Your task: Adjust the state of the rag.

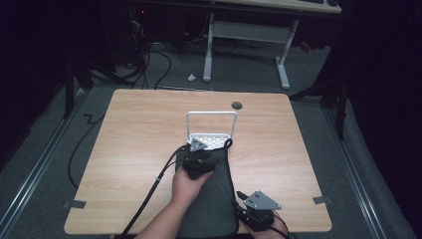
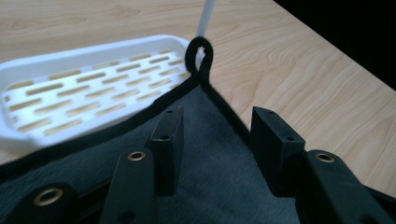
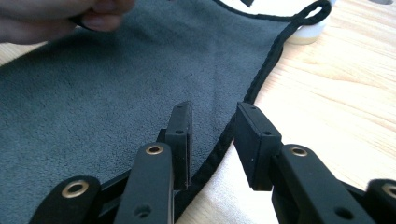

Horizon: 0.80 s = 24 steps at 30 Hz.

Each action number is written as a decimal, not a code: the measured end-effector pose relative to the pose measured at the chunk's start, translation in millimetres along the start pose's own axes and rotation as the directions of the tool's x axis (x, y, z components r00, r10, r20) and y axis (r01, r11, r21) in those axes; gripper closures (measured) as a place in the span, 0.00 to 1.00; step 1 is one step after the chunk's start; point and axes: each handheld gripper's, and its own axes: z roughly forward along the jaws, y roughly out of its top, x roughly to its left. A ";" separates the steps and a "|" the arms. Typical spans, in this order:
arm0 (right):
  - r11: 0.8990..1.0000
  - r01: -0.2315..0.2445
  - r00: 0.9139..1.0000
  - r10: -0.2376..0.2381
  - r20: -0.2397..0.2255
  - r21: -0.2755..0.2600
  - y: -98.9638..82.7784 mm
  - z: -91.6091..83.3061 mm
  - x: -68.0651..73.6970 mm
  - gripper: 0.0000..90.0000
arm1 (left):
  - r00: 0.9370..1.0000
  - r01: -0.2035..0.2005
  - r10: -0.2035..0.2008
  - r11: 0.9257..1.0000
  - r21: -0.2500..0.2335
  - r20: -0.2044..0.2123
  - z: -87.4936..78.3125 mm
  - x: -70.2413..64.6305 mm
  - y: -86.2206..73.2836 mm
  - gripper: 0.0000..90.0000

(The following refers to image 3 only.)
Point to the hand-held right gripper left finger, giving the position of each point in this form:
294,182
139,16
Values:
180,149

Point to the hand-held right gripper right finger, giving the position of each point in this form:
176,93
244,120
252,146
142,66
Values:
255,149

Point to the yellow and grey cloth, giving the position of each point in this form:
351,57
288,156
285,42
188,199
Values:
124,102

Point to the white towel rack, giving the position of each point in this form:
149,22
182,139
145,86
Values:
306,32

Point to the dark round table grommet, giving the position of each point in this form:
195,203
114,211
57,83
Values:
381,1

